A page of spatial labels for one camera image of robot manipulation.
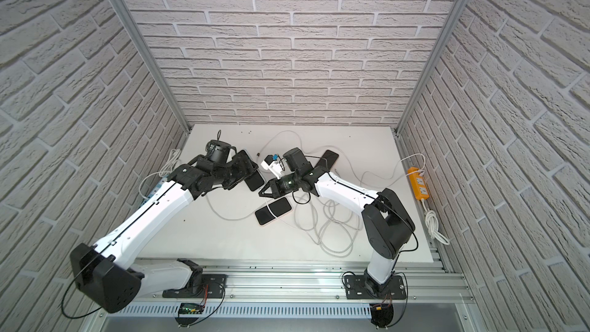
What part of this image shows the phone with light pink case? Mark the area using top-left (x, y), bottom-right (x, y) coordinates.
top-left (254, 198), bottom-right (292, 226)

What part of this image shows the white USB-C charging cable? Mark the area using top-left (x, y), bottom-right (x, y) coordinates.
top-left (262, 153), bottom-right (427, 257)

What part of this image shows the phone with grey-blue case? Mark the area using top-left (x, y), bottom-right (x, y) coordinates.
top-left (244, 171), bottom-right (265, 192)

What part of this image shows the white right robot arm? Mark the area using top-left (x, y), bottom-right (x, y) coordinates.
top-left (259, 148), bottom-right (416, 288)

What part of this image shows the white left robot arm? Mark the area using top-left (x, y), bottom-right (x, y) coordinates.
top-left (70, 140), bottom-right (264, 314)

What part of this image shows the phone with salmon pink case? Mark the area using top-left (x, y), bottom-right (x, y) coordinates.
top-left (318, 149), bottom-right (340, 171)

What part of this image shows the orange power strip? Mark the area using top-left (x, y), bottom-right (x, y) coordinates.
top-left (407, 167), bottom-right (430, 201)

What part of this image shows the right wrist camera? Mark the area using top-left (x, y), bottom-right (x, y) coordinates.
top-left (261, 155), bottom-right (285, 179)

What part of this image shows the white cable with lilac tint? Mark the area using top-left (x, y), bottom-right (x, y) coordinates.
top-left (255, 130), bottom-right (356, 176)

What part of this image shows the aluminium front rail frame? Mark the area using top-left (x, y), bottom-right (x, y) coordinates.
top-left (82, 259), bottom-right (485, 331)

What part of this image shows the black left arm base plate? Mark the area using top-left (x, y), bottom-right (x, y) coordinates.
top-left (162, 274), bottom-right (227, 299)

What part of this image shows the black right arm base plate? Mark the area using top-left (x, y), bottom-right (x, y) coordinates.
top-left (341, 272), bottom-right (407, 301)

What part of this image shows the white power strip cord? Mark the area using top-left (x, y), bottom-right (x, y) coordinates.
top-left (418, 197), bottom-right (451, 246)

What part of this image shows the aluminium corner post left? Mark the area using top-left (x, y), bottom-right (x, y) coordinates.
top-left (109, 0), bottom-right (191, 135)

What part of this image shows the aluminium corner post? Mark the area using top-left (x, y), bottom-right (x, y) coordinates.
top-left (394, 0), bottom-right (470, 139)
top-left (109, 0), bottom-right (191, 135)

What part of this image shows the aluminium corner post right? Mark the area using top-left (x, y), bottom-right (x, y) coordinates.
top-left (394, 0), bottom-right (470, 139)

